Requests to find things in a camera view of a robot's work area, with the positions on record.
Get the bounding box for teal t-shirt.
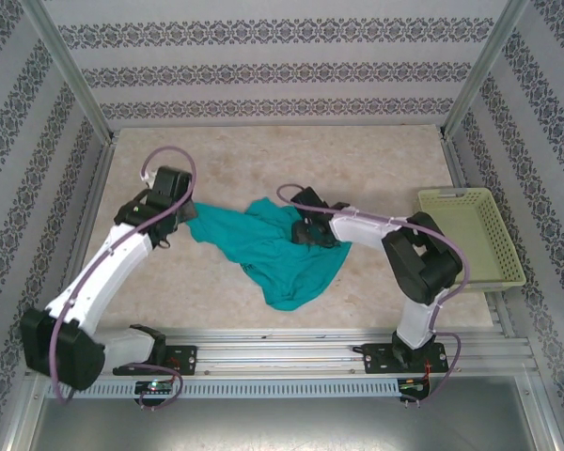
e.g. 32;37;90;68
187;196;353;312

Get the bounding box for pale green plastic basket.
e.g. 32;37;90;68
415;187;527;295

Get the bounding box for small controller board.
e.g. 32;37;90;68
134;380;175;395
399;378;431;394

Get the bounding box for grey metal panel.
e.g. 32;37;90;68
27;397;532;451

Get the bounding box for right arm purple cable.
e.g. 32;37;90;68
275;183;470;410

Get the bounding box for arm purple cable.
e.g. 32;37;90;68
48;147;198;412
275;183;470;410

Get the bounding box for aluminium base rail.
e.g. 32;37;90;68
25;327;540;377

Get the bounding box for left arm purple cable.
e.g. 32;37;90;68
48;147;198;412

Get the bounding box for aluminium frame post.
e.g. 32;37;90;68
439;0;532;142
18;0;118;145

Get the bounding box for slotted white cable duct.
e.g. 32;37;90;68
44;378;400;399

